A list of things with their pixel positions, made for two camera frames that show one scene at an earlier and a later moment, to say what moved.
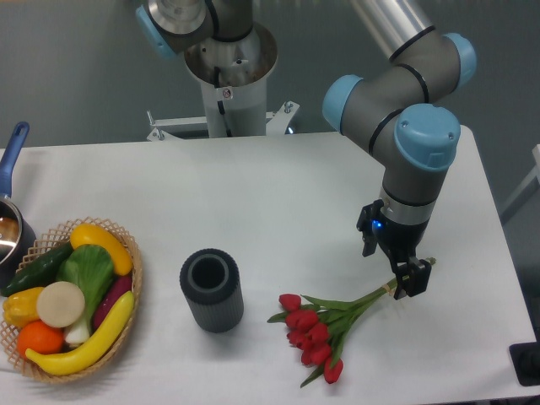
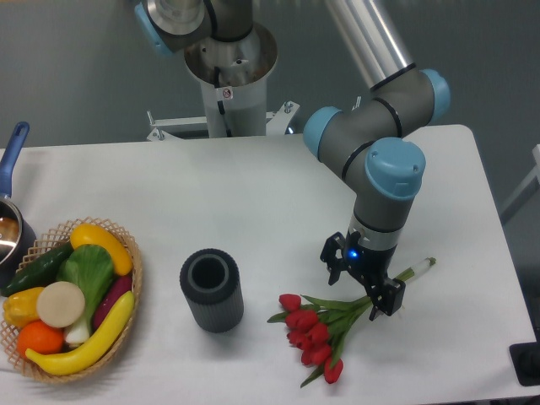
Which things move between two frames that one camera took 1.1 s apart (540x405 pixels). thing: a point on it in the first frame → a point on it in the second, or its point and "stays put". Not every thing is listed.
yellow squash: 89,234 stays put
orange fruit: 40,337 stays put
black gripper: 401,242 → 370,267
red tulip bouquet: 317,329 stays put
